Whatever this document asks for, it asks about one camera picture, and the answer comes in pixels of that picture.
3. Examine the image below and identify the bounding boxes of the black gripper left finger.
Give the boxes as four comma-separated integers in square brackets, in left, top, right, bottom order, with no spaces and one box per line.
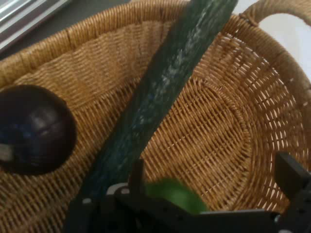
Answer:
[128,159,144,192]

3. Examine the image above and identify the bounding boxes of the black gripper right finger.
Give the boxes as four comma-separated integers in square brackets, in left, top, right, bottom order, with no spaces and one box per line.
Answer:
[275,151,311,214]

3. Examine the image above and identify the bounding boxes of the bright green pepper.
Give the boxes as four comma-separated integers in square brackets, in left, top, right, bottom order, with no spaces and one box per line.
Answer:
[145,178,210,216]

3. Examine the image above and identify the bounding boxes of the long dark green cucumber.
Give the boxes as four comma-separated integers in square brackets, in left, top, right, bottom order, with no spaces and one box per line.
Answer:
[80,0,239,202]

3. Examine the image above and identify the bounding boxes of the woven wicker basket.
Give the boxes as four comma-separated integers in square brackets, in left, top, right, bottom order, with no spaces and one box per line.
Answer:
[0,0,311,233]

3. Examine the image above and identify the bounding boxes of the silver metal rail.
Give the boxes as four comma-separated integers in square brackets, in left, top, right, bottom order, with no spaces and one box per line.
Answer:
[0,0,73,53]

